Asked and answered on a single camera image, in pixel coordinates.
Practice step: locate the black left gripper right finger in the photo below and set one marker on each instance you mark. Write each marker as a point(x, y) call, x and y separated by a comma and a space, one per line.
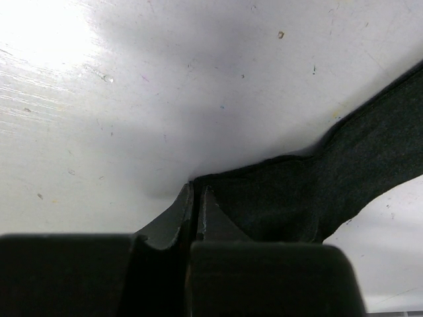
point(214, 224)

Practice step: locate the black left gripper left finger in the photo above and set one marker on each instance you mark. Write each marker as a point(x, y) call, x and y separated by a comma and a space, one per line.
point(171, 230)

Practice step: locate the plain black sock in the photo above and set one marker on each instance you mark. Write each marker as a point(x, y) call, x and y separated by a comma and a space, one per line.
point(306, 198)

